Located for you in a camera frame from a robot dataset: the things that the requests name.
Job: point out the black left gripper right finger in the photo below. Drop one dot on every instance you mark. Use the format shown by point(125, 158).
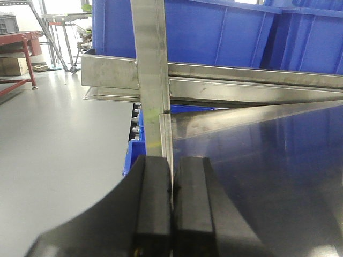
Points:
point(206, 222)

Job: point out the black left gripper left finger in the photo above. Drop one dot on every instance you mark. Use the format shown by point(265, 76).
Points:
point(134, 219)

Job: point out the lower blue plastic bin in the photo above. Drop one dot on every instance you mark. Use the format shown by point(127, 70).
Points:
point(136, 144)

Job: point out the stainless steel shelf rack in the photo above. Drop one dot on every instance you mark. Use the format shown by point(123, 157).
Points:
point(157, 84)

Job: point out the large blue plastic bin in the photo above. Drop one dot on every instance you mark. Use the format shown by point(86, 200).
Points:
point(216, 33)

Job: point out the cardboard box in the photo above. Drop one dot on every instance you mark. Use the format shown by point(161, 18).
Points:
point(13, 66)

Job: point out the metal wheeled cart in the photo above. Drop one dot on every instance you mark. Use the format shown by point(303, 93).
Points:
point(72, 33)

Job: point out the grey stacked crate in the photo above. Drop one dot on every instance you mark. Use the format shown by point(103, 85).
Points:
point(8, 24)

